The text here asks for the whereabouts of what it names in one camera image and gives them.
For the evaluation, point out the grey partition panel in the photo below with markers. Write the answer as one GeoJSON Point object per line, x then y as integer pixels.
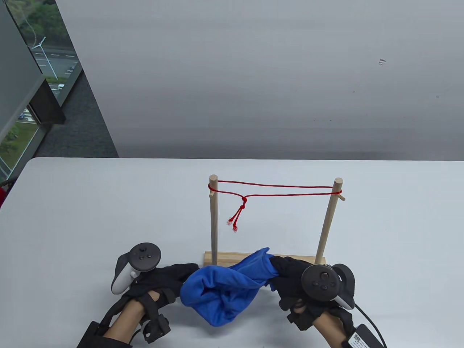
{"type": "Point", "coordinates": [18, 72]}

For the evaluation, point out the wooden rack with two posts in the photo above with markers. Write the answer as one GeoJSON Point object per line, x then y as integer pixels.
{"type": "Point", "coordinates": [214, 224]}

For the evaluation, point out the dark window frame block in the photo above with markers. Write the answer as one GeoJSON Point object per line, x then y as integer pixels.
{"type": "Point", "coordinates": [47, 108]}

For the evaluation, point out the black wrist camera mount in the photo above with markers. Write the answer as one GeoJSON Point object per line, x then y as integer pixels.
{"type": "Point", "coordinates": [156, 330]}

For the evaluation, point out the person's right hand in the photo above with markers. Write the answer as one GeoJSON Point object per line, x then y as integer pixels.
{"type": "Point", "coordinates": [290, 272]}

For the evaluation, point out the blue towel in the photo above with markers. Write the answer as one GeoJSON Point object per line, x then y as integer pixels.
{"type": "Point", "coordinates": [217, 290]}

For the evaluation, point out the person's left hand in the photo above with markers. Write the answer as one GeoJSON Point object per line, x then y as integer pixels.
{"type": "Point", "coordinates": [163, 279]}

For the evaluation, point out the window with outdoor view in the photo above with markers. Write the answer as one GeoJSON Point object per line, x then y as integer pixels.
{"type": "Point", "coordinates": [54, 54]}

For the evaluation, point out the black sensor box white label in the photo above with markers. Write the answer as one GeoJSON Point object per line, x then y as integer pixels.
{"type": "Point", "coordinates": [362, 339]}

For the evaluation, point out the person's left forearm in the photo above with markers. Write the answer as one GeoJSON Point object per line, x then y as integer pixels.
{"type": "Point", "coordinates": [125, 320]}

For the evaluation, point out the black white handheld controller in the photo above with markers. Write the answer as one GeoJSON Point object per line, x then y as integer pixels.
{"type": "Point", "coordinates": [145, 255]}
{"type": "Point", "coordinates": [319, 281]}

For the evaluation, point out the red object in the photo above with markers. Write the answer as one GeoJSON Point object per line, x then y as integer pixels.
{"type": "Point", "coordinates": [2, 195]}

